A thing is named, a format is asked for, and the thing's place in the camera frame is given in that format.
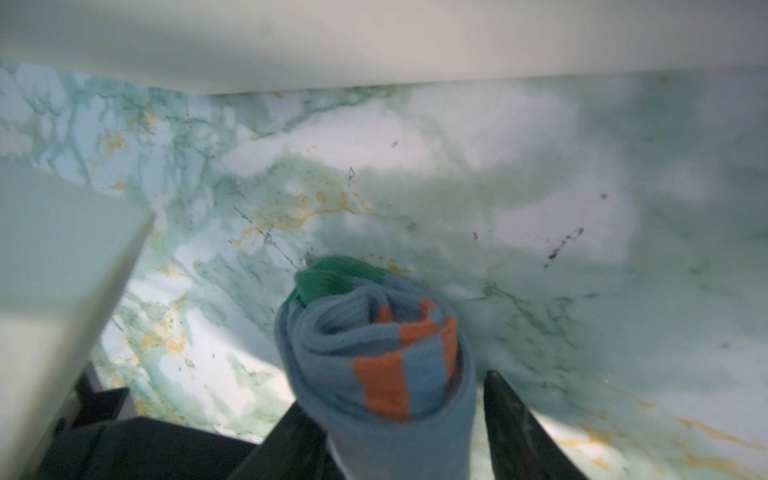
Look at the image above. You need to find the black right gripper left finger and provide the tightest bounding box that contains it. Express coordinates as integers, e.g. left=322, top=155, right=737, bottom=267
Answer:
left=227, top=402, right=327, bottom=480

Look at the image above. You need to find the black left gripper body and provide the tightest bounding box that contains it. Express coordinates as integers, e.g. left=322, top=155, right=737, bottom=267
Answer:
left=32, top=362, right=346, bottom=480

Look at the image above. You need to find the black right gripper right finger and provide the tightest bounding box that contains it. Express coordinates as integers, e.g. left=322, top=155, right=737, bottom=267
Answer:
left=483, top=370, right=586, bottom=480

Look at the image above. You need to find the grey blue striped sock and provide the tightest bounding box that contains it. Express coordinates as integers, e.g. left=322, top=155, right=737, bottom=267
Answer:
left=275, top=256, right=476, bottom=479

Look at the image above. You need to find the white divided storage box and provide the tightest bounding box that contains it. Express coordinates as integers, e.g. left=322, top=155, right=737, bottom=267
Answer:
left=1, top=1, right=767, bottom=94

